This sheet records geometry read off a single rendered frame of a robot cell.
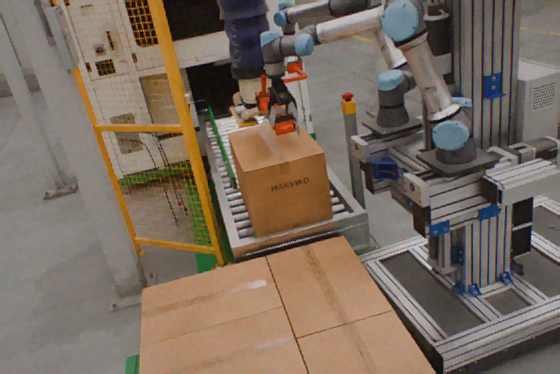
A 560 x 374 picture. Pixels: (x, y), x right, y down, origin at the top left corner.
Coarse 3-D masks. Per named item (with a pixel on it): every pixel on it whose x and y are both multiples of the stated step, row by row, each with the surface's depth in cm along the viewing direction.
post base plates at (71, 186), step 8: (376, 96) 543; (376, 104) 547; (368, 112) 555; (376, 112) 547; (64, 176) 503; (72, 176) 515; (48, 184) 503; (64, 184) 507; (72, 184) 506; (48, 192) 497; (56, 192) 493; (64, 192) 493; (72, 192) 494
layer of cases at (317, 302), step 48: (336, 240) 248; (192, 288) 232; (240, 288) 226; (288, 288) 220; (336, 288) 215; (144, 336) 208; (192, 336) 203; (240, 336) 199; (288, 336) 194; (336, 336) 190; (384, 336) 186
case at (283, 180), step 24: (240, 144) 271; (264, 144) 265; (288, 144) 260; (312, 144) 255; (240, 168) 253; (264, 168) 240; (288, 168) 243; (312, 168) 246; (240, 192) 305; (264, 192) 245; (288, 192) 248; (312, 192) 251; (264, 216) 250; (288, 216) 253; (312, 216) 257
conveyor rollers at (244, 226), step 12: (216, 120) 446; (228, 120) 441; (264, 120) 426; (228, 132) 414; (216, 144) 397; (228, 144) 390; (216, 156) 372; (228, 156) 366; (228, 180) 333; (228, 192) 316; (240, 204) 301; (336, 204) 284; (240, 216) 285; (336, 216) 267; (240, 228) 277; (252, 228) 270; (240, 240) 261
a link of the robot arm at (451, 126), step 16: (400, 0) 163; (416, 0) 168; (384, 16) 164; (400, 16) 161; (416, 16) 160; (384, 32) 165; (400, 32) 163; (416, 32) 163; (400, 48) 168; (416, 48) 166; (416, 64) 168; (432, 64) 168; (416, 80) 172; (432, 80) 169; (432, 96) 171; (448, 96) 172; (432, 112) 174; (448, 112) 171; (464, 112) 179; (432, 128) 178; (448, 128) 171; (464, 128) 170; (448, 144) 175; (464, 144) 174
